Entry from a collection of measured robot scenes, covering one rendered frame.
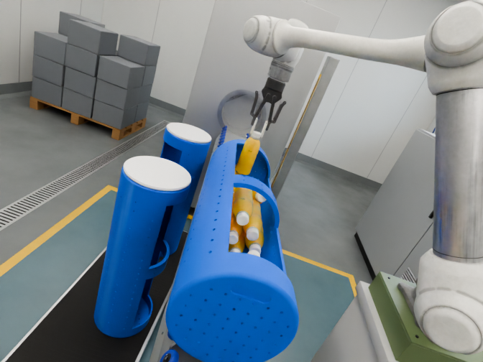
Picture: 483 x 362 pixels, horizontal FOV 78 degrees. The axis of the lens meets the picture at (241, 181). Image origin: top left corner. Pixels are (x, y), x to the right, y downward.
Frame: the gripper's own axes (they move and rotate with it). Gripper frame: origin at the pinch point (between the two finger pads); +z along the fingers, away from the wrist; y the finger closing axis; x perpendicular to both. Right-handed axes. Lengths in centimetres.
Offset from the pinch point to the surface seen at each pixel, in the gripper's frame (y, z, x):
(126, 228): 38, 52, 20
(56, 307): 65, 118, 12
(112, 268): 41, 76, 19
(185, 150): 30, 35, -41
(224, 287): 5, 15, 77
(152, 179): 33.7, 29.4, 16.1
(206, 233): 10, 15, 61
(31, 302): 83, 133, 1
